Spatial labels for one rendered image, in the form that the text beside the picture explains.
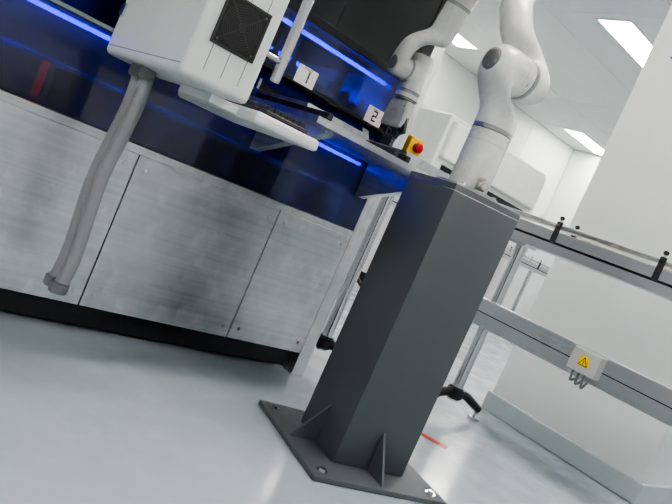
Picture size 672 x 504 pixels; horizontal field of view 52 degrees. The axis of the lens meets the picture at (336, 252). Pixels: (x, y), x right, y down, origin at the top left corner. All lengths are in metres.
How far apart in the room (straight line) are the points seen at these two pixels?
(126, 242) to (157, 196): 0.17
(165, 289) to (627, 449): 2.14
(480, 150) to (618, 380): 1.16
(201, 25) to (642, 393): 1.99
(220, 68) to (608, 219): 2.48
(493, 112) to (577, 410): 1.86
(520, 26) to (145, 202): 1.23
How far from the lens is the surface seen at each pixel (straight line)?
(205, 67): 1.57
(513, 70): 2.04
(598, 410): 3.49
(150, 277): 2.27
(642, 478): 3.40
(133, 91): 1.90
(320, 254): 2.59
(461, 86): 9.61
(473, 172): 2.03
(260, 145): 2.25
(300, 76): 2.36
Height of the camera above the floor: 0.69
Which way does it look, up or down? 4 degrees down
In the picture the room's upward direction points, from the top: 24 degrees clockwise
